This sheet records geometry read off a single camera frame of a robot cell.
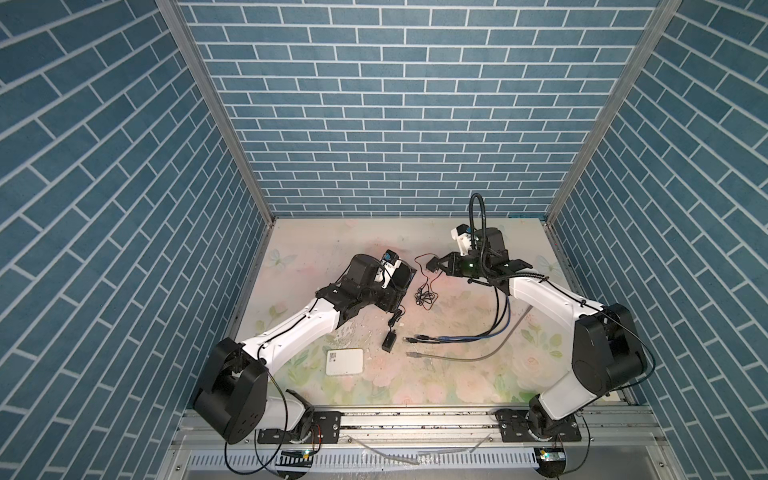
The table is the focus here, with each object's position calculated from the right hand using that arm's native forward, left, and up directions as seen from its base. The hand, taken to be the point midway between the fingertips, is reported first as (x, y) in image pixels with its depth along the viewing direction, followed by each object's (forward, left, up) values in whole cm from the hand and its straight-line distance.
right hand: (435, 259), depth 87 cm
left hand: (-9, +10, -3) cm, 14 cm away
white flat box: (-27, +24, -15) cm, 39 cm away
